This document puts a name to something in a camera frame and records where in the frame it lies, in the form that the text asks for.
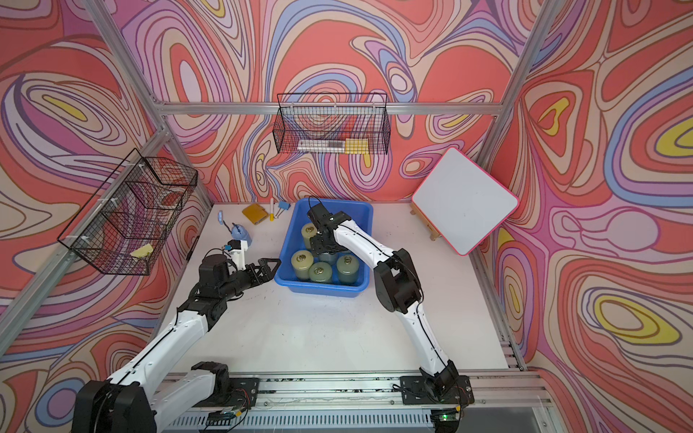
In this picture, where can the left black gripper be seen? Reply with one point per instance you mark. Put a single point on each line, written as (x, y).
(254, 280)

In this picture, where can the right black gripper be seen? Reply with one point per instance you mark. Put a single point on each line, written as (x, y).
(318, 247)

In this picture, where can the yellow-green tea canister back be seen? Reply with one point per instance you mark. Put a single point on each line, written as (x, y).
(308, 231)

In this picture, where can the yellow-green tea canister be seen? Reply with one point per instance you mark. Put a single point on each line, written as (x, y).
(301, 262)
(308, 231)

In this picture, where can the blue plastic basket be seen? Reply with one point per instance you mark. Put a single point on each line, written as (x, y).
(361, 213)

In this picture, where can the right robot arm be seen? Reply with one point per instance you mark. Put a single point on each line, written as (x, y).
(398, 289)

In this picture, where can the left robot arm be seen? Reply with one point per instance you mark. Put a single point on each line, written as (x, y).
(130, 399)

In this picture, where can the yellow-green tea canister front-left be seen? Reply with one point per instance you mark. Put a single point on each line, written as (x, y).
(301, 262)

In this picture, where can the green tea canister front-middle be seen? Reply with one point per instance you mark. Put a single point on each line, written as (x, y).
(321, 272)

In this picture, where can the green tea canister front-right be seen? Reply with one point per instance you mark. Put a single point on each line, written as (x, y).
(347, 269)

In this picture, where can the clear tube in basket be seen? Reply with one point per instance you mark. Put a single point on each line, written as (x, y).
(321, 146)

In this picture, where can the yellow sponge in basket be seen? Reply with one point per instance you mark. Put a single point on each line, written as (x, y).
(142, 252)

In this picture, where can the blue bottle with brush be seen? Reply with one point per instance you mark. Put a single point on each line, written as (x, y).
(238, 232)

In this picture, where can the blue binder clip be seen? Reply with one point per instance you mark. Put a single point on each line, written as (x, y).
(282, 206)

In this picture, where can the yellow square pad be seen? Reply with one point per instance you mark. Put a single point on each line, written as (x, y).
(255, 213)

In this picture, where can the yellow sticky notes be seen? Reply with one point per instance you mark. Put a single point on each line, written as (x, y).
(356, 146)

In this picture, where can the wooden easel stand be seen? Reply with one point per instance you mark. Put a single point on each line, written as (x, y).
(434, 234)

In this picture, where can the green circuit board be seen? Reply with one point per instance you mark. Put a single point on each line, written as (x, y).
(224, 419)

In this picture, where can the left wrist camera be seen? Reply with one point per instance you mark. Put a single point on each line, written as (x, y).
(236, 250)

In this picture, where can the black wire basket back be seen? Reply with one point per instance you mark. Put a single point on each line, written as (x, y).
(332, 116)

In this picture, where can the black wire basket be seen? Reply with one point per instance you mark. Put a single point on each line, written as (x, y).
(144, 197)
(332, 116)

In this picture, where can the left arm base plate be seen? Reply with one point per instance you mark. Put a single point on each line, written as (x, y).
(237, 392)

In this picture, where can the white board pink frame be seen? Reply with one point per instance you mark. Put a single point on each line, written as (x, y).
(463, 202)

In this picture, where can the black wire basket left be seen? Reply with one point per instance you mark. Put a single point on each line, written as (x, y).
(144, 197)

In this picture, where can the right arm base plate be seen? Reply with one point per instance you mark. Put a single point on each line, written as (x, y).
(418, 390)

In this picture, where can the aluminium rail base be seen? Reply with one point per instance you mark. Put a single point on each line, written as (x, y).
(505, 401)

